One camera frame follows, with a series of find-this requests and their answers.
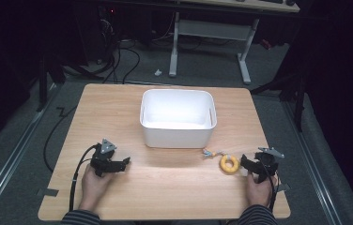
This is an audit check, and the black metal stand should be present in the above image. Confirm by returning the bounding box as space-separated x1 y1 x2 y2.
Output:
35 52 67 113
250 62 307 133

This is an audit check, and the person's right hand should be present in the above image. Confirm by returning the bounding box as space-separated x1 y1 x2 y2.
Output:
247 172 278 208

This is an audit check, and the white-legged background desk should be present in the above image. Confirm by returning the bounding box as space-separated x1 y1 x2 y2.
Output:
168 0 300 85

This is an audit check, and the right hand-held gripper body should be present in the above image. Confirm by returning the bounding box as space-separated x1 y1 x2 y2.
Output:
247 146 285 184

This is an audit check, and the yellow ring toy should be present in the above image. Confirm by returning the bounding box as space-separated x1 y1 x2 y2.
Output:
202 148 240 174

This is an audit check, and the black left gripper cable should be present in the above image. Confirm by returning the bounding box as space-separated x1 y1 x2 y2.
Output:
69 143 98 212

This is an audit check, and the bundle of black cables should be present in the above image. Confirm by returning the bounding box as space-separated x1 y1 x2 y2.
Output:
61 6 142 84

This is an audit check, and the person's left hand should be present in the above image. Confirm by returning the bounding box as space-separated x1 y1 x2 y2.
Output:
78 163 115 212

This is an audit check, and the person's right striped sleeve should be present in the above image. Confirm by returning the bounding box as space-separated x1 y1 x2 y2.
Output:
238 204 279 225

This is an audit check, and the person's left striped sleeve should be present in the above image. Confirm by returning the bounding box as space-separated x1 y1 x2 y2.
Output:
61 209 101 225

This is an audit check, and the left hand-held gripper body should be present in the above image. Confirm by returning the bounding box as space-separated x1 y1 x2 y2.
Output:
89 138 128 178

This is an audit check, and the person's striped sleeve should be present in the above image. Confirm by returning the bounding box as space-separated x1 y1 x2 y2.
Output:
61 209 101 225
238 204 279 225

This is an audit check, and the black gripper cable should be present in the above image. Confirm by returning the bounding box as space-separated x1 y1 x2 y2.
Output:
262 162 281 212
69 143 98 212

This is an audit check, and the black floor cable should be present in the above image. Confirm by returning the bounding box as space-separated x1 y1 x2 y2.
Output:
42 106 78 173

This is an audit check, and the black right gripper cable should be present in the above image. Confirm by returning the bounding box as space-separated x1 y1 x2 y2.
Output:
262 162 281 212

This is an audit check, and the white plastic storage bin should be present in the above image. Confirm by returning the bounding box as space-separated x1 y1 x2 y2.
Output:
139 88 218 149

